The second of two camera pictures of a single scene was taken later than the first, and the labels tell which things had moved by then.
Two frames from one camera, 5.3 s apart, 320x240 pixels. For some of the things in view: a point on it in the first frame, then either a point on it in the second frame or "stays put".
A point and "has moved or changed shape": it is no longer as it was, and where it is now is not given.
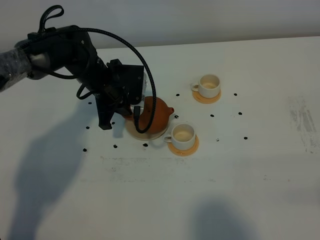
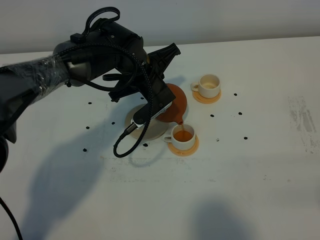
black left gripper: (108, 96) -> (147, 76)
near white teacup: (183, 136) stays put
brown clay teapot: (161, 118) has moved or changed shape
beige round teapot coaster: (131, 128) stays put
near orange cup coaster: (183, 153) stays put
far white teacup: (209, 86) stays put
